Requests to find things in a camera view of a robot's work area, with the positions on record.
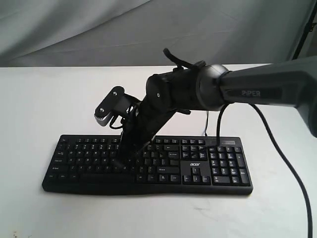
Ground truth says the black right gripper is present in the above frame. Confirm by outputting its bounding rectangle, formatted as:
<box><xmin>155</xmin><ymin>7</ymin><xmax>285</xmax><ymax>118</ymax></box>
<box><xmin>111</xmin><ymin>99</ymin><xmax>175</xmax><ymax>173</ymax></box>

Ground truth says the black acer keyboard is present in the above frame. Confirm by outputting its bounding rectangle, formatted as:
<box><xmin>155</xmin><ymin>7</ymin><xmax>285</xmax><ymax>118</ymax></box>
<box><xmin>42</xmin><ymin>135</ymin><xmax>253</xmax><ymax>195</ymax></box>

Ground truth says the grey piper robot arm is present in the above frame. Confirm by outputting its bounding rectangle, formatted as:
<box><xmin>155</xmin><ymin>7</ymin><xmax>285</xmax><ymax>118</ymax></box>
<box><xmin>112</xmin><ymin>57</ymin><xmax>317</xmax><ymax>168</ymax></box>

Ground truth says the grey backdrop cloth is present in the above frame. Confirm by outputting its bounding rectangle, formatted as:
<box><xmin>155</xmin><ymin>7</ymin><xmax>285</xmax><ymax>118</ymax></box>
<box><xmin>0</xmin><ymin>0</ymin><xmax>315</xmax><ymax>67</ymax></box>

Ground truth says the black tripod stand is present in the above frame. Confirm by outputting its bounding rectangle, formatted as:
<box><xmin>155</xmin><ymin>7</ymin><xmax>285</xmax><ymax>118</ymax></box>
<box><xmin>291</xmin><ymin>0</ymin><xmax>317</xmax><ymax>60</ymax></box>

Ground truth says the black USB cable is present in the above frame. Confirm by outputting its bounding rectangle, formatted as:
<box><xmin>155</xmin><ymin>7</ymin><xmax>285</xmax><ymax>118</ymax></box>
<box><xmin>204</xmin><ymin>110</ymin><xmax>210</xmax><ymax>137</ymax></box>

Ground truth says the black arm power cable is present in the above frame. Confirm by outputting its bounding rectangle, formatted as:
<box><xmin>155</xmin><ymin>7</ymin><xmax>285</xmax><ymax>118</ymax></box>
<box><xmin>215</xmin><ymin>103</ymin><xmax>313</xmax><ymax>238</ymax></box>

